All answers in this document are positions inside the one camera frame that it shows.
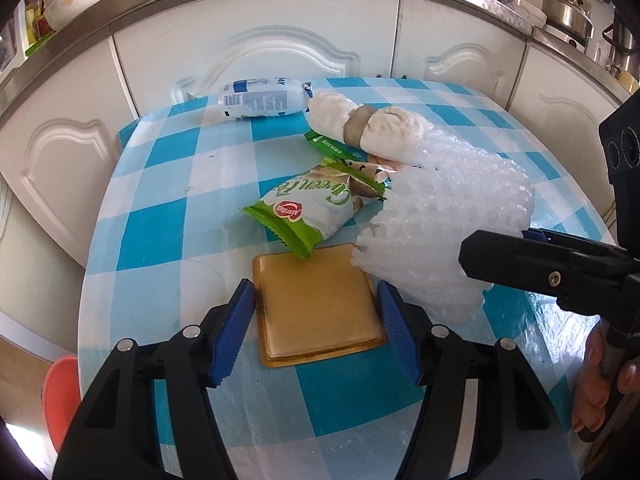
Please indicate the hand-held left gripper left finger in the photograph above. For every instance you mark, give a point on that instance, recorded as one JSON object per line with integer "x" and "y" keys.
{"x": 235, "y": 330}

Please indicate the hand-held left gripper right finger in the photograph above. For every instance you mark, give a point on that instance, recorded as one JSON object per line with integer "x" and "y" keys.
{"x": 397, "y": 330}

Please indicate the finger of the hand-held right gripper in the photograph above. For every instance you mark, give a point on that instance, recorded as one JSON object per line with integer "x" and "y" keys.
{"x": 515, "y": 262}
{"x": 537, "y": 234}

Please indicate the gold square foil packet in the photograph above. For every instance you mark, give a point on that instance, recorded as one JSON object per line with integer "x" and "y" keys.
{"x": 315, "y": 310}

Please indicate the bubble wrap sheet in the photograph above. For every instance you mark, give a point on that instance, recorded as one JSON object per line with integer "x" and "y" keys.
{"x": 450, "y": 210}

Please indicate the green white snack packet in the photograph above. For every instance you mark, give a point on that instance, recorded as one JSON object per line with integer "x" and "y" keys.
{"x": 310, "y": 205}

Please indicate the white rag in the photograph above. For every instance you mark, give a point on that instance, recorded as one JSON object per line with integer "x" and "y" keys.
{"x": 370, "y": 127}

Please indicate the small green wrapper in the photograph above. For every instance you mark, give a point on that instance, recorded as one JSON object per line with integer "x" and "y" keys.
{"x": 325, "y": 142}

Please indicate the white blue labelled bottle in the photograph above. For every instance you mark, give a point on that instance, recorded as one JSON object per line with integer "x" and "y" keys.
{"x": 260, "y": 100}

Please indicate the person's right hand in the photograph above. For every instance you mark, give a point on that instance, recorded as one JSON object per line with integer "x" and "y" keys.
{"x": 591, "y": 365}

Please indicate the small white induction cooker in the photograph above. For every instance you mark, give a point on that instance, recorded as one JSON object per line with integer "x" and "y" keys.
{"x": 560, "y": 38}

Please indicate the blue checked tablecloth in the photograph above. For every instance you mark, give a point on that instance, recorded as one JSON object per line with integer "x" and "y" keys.
{"x": 175, "y": 220}

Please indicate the steel kettle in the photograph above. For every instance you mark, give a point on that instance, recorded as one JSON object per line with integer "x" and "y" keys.
{"x": 567, "y": 15}

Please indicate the white base cabinets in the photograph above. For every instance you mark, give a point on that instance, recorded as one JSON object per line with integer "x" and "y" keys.
{"x": 250, "y": 35}

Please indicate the grey kitchen countertop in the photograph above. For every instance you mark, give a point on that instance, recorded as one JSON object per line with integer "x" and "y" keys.
{"x": 150, "y": 2}

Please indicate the white ceramic bowl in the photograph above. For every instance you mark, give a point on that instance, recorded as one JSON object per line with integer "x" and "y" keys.
{"x": 75, "y": 5}

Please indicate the row of condiment bottles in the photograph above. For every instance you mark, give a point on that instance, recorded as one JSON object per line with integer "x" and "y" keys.
{"x": 37, "y": 20}

